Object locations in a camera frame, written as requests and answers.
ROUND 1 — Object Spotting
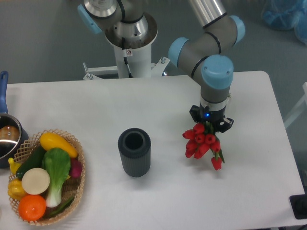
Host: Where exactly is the green bean pod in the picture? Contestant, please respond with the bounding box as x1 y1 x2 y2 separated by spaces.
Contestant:
44 196 74 219

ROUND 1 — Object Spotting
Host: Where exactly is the purple radish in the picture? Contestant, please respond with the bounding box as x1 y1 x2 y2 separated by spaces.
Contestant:
69 158 83 178

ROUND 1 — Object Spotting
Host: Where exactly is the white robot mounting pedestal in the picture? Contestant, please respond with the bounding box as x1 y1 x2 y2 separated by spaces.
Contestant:
83 35 171 81

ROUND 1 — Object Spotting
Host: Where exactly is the cream round onion slice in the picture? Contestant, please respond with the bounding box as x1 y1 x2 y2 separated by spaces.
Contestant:
22 168 50 195

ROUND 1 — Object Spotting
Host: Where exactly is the black device at edge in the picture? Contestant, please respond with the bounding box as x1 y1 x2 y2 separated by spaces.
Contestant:
289 194 307 219

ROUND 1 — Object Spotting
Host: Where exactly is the blue plastic bag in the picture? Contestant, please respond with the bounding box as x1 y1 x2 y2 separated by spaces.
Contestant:
261 0 307 44

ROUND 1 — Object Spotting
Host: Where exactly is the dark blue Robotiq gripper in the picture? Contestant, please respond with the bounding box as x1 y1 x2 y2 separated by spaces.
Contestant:
189 97 234 132

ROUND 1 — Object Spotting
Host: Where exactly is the white frame at right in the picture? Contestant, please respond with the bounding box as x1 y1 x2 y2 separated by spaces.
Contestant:
284 82 307 129

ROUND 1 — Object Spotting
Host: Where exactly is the green bok choy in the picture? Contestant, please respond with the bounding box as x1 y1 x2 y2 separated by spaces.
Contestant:
42 148 71 208

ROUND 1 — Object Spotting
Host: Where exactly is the woven bamboo basket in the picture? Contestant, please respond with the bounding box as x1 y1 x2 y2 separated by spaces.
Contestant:
13 129 85 226

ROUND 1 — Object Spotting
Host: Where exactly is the yellow bell pepper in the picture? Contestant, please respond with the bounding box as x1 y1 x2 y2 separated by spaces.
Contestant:
8 179 27 201

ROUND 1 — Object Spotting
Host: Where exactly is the orange fruit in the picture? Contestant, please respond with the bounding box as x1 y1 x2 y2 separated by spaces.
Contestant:
18 195 47 221

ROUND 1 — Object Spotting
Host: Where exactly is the yellow banana tip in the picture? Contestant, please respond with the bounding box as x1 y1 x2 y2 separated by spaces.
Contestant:
8 158 21 175

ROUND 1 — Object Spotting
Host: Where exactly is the dark grey ribbed vase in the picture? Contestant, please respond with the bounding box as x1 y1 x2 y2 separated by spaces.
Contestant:
118 128 151 177

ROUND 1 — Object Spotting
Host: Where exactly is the blue handled saucepan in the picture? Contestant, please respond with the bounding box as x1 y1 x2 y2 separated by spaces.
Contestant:
0 71 29 169

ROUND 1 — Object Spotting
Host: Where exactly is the dark green cucumber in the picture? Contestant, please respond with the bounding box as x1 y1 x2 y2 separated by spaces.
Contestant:
15 145 46 180

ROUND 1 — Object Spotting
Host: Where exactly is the red tulip bouquet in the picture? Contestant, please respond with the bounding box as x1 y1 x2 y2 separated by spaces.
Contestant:
182 122 224 171

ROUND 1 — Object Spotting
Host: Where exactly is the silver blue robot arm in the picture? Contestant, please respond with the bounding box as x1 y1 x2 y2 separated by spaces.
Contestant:
77 0 245 133

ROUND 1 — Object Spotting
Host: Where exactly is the yellow squash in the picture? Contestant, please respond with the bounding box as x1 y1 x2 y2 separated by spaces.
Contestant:
39 132 78 158

